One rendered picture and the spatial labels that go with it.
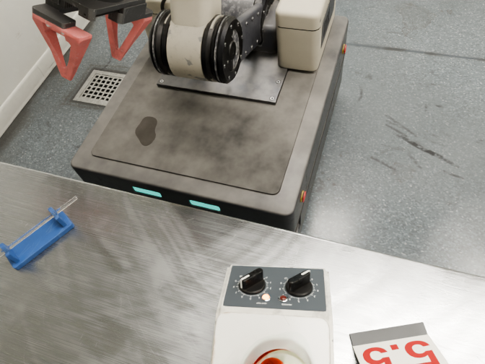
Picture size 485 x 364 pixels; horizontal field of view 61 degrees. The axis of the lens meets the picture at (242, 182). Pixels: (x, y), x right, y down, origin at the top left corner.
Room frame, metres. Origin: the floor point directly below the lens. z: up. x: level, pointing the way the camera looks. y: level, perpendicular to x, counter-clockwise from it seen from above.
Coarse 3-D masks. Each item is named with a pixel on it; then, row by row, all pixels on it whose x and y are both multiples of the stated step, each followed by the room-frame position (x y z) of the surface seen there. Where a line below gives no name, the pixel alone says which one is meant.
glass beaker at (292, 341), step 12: (276, 336) 0.08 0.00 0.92; (288, 336) 0.08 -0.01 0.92; (300, 336) 0.07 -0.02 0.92; (252, 348) 0.07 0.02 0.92; (264, 348) 0.07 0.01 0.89; (276, 348) 0.08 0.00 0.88; (288, 348) 0.07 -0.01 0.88; (300, 348) 0.07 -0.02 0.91; (252, 360) 0.07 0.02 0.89; (312, 360) 0.05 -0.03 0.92
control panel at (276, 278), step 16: (240, 272) 0.19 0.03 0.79; (272, 272) 0.18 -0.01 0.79; (288, 272) 0.18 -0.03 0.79; (320, 272) 0.17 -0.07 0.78; (272, 288) 0.16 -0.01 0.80; (320, 288) 0.14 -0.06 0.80; (224, 304) 0.14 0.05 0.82; (240, 304) 0.14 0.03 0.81; (256, 304) 0.14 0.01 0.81; (272, 304) 0.13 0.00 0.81; (288, 304) 0.13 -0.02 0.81; (304, 304) 0.13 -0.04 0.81; (320, 304) 0.12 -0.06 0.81
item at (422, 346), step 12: (372, 348) 0.08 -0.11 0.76; (384, 348) 0.07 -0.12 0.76; (396, 348) 0.07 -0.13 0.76; (408, 348) 0.07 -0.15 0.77; (420, 348) 0.06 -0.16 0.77; (432, 348) 0.06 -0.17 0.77; (372, 360) 0.06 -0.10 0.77; (384, 360) 0.06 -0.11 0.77; (396, 360) 0.06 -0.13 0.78; (408, 360) 0.05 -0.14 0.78; (420, 360) 0.05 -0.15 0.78; (432, 360) 0.05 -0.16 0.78; (444, 360) 0.05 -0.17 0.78
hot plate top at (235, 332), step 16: (224, 320) 0.12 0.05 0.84; (240, 320) 0.12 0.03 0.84; (256, 320) 0.11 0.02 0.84; (272, 320) 0.11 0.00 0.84; (288, 320) 0.11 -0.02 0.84; (304, 320) 0.10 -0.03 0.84; (320, 320) 0.10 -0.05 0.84; (224, 336) 0.10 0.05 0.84; (240, 336) 0.10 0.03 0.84; (256, 336) 0.10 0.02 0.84; (304, 336) 0.09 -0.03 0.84; (320, 336) 0.09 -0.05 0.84; (224, 352) 0.09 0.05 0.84; (240, 352) 0.09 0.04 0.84; (320, 352) 0.07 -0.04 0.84
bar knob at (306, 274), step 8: (304, 272) 0.16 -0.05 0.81; (288, 280) 0.16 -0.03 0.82; (296, 280) 0.15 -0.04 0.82; (304, 280) 0.15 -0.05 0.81; (288, 288) 0.15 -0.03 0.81; (296, 288) 0.15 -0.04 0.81; (304, 288) 0.15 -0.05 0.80; (312, 288) 0.15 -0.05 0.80; (296, 296) 0.14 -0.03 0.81; (304, 296) 0.14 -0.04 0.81
